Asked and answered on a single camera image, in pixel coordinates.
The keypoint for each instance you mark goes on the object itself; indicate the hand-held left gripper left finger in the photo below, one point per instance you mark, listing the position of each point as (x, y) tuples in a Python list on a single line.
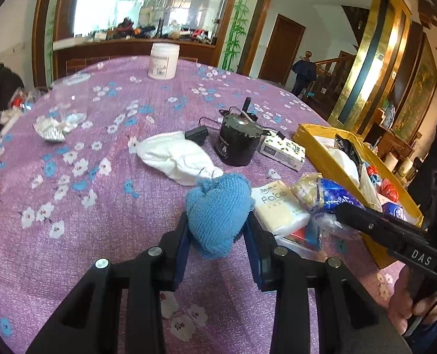
[(181, 258)]

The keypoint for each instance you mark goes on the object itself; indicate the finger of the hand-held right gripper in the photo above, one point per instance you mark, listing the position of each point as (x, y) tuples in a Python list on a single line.
[(366, 225)]

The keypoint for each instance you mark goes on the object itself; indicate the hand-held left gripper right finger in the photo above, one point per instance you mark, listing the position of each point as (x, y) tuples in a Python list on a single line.
[(257, 261)]

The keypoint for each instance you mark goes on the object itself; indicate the red plastic bag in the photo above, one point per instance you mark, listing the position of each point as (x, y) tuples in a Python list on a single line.
[(390, 190)]

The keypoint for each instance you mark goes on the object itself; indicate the clear red blue packet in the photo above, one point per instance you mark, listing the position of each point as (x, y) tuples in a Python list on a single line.
[(303, 236)]

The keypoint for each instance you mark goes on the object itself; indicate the gold and blue packet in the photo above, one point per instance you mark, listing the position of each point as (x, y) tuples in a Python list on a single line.
[(321, 193)]

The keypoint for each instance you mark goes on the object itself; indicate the cream facial tissue pack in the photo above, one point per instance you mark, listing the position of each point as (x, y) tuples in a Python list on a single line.
[(277, 206)]

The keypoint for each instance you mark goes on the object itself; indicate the blue knitted cloth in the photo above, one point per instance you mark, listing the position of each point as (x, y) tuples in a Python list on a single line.
[(218, 210)]

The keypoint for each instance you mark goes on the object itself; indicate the white cloth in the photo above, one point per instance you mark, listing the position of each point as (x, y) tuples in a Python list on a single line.
[(340, 166), (170, 155)]

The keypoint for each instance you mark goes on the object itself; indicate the yellow cardboard box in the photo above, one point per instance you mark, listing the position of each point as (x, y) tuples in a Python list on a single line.
[(307, 138)]

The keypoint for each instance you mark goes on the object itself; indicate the lemon print tissue pack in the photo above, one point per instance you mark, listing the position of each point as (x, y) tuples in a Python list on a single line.
[(281, 151)]

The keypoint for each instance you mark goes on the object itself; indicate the person's right hand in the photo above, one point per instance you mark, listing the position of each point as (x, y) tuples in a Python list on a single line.
[(401, 302)]

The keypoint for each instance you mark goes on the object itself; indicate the white crumpled cloth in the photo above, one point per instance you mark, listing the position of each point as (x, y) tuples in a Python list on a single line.
[(340, 166)]

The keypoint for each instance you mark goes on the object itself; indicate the white appliance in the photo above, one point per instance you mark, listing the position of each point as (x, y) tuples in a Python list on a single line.
[(391, 162), (406, 167)]

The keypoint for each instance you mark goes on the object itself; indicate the black packet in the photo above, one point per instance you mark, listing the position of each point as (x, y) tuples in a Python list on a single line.
[(349, 151)]

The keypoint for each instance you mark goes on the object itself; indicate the wooden sideboard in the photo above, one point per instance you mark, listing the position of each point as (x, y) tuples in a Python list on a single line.
[(391, 140)]

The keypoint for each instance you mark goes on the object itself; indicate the black pot with antenna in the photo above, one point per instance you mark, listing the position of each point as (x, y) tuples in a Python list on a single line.
[(237, 140)]

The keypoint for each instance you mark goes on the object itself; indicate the black power adapter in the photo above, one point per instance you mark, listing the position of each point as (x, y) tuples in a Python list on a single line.
[(196, 133)]

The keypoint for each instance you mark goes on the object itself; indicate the landscape painting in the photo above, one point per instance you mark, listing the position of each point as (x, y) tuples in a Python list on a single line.
[(417, 96)]

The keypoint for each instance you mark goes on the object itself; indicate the wooden staircase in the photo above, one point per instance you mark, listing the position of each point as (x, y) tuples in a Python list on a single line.
[(332, 77)]

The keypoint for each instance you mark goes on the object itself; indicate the golden pillar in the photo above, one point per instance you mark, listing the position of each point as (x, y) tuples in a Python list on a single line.
[(369, 66)]

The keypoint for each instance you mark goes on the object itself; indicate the silver foil wrappers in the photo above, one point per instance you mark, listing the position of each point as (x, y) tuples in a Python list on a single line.
[(50, 129)]

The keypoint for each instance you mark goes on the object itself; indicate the brown wooden door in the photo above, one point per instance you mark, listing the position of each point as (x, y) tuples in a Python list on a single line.
[(281, 48)]

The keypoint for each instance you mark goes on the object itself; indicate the clear plastic cup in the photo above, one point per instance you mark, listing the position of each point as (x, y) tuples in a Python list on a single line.
[(71, 96)]

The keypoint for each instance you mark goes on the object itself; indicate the white plastic jar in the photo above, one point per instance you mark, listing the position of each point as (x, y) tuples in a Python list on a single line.
[(163, 61)]

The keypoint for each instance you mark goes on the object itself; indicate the wooden cabinet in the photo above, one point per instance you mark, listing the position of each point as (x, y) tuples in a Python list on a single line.
[(104, 53)]

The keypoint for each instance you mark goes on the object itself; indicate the pile of masks and bags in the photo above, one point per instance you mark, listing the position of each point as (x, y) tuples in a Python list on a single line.
[(15, 107)]

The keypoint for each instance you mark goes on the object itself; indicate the clutter on wooden ledge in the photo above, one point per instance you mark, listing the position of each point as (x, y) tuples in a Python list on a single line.
[(137, 31)]

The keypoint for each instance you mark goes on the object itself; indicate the bamboo painted panel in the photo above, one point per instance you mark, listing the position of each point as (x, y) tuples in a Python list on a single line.
[(238, 25)]

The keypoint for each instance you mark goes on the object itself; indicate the etched glass partition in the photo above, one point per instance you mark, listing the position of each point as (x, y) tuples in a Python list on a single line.
[(104, 3)]

